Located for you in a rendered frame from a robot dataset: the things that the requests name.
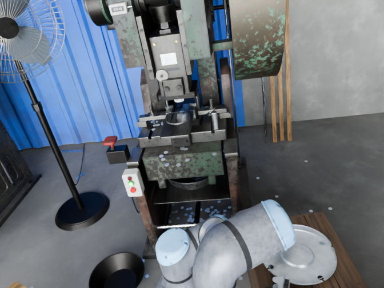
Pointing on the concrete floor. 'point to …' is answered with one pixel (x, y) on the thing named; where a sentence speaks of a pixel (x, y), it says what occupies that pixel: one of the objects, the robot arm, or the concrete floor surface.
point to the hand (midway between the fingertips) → (288, 278)
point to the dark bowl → (118, 271)
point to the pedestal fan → (14, 45)
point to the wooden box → (261, 277)
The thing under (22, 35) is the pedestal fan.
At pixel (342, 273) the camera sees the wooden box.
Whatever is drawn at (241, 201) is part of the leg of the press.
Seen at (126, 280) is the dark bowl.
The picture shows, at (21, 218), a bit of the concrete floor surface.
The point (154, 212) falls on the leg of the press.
